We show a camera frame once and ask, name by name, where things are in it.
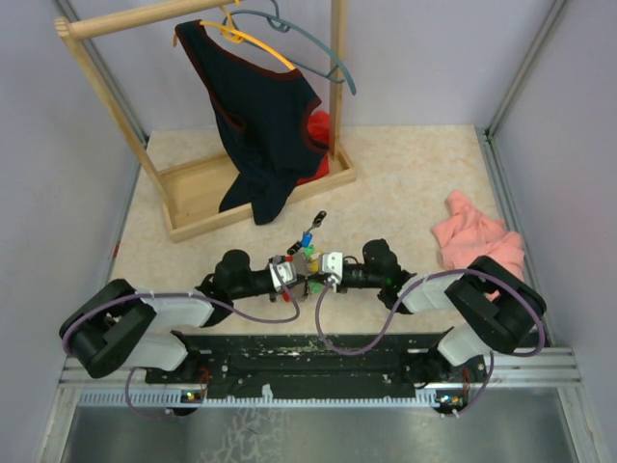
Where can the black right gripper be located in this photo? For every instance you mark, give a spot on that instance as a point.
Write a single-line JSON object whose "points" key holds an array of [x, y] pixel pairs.
{"points": [[320, 278]]}

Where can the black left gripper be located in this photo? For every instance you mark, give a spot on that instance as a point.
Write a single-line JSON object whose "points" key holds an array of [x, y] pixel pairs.
{"points": [[273, 295]]}

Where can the red-handled metal key organizer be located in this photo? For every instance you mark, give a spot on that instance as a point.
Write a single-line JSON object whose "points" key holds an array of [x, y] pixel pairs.
{"points": [[297, 271]]}

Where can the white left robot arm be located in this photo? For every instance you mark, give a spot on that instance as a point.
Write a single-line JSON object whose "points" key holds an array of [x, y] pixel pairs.
{"points": [[123, 327]]}

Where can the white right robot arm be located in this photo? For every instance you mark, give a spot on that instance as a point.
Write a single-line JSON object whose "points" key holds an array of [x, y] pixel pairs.
{"points": [[499, 309]]}

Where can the key with blue tag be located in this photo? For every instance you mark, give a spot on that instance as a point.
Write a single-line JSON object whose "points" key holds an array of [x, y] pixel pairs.
{"points": [[306, 239]]}

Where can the wooden clothes rack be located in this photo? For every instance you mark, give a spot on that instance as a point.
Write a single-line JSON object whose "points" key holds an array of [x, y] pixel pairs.
{"points": [[171, 128]]}

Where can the pink cloth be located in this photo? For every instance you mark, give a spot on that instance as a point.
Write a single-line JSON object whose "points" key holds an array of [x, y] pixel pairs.
{"points": [[468, 233]]}

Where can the red cloth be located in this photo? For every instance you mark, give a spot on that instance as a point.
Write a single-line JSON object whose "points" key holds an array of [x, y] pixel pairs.
{"points": [[319, 131]]}

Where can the dark navy vest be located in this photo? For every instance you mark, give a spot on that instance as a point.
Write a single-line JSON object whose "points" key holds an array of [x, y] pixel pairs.
{"points": [[262, 118]]}

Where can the grey-blue plastic hanger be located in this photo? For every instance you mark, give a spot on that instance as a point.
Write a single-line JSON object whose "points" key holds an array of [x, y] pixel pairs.
{"points": [[315, 44]]}

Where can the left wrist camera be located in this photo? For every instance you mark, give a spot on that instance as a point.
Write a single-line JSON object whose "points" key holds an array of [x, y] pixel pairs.
{"points": [[283, 272]]}

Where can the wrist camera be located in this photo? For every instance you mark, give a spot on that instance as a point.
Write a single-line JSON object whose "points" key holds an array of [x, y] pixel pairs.
{"points": [[283, 272], [331, 265]]}

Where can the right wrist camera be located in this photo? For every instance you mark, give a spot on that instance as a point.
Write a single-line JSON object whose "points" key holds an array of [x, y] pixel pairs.
{"points": [[331, 265]]}

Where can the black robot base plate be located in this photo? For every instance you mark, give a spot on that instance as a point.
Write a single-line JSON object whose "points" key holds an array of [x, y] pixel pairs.
{"points": [[302, 367]]}

